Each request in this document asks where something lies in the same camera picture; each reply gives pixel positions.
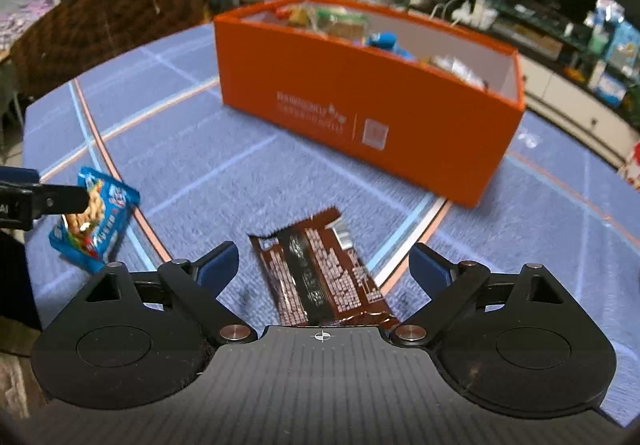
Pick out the brown chocolate snack packet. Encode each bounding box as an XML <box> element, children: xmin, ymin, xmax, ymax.
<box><xmin>250</xmin><ymin>208</ymin><xmax>399</xmax><ymax>330</ymax></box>

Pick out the blue cookie snack packet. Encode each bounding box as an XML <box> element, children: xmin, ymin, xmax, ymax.
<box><xmin>49</xmin><ymin>166</ymin><xmax>141</xmax><ymax>274</ymax></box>

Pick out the white tv cabinet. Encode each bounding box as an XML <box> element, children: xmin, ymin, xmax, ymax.
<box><xmin>520</xmin><ymin>55</ymin><xmax>639</xmax><ymax>168</ymax></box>

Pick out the brown woven chair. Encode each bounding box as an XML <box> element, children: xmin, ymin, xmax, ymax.
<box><xmin>10</xmin><ymin>0</ymin><xmax>204</xmax><ymax>98</ymax></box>

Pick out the blue plaid tablecloth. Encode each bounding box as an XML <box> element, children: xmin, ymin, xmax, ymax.
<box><xmin>23</xmin><ymin>26</ymin><xmax>639</xmax><ymax>423</ymax></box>

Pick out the orange cardboard box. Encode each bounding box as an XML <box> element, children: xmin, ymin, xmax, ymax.
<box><xmin>214</xmin><ymin>0</ymin><xmax>525</xmax><ymax>208</ymax></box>

